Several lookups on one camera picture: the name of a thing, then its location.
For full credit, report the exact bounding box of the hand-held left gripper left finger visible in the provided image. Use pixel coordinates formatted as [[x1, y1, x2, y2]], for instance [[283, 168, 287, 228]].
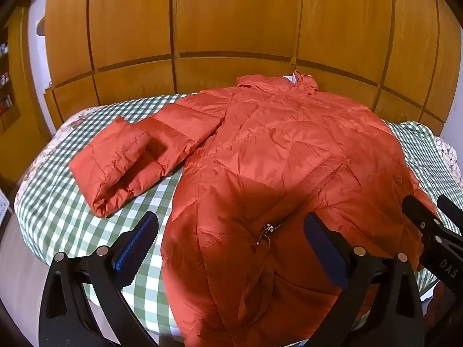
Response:
[[38, 211, 160, 347]]

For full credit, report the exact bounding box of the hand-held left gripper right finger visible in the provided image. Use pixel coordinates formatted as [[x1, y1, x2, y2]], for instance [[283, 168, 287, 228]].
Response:
[[304, 213, 424, 347]]

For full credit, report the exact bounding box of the green checked bed blanket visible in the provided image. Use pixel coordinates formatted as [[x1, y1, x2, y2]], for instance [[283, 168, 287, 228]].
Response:
[[14, 92, 463, 337]]

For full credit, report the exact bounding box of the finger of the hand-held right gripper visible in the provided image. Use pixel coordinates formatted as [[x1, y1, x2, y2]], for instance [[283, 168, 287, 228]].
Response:
[[436, 194, 463, 230], [401, 194, 441, 231]]

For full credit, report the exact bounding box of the wooden wall shelf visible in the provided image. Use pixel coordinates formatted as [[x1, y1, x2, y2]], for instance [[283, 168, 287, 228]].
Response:
[[0, 7, 51, 192]]

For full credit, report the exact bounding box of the orange quilted puffer jacket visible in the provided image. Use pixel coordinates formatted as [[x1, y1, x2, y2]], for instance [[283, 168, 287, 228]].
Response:
[[69, 70, 440, 347]]

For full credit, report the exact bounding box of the wooden wardrobe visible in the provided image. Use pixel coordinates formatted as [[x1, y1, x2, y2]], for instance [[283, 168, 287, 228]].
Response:
[[43, 0, 463, 136]]

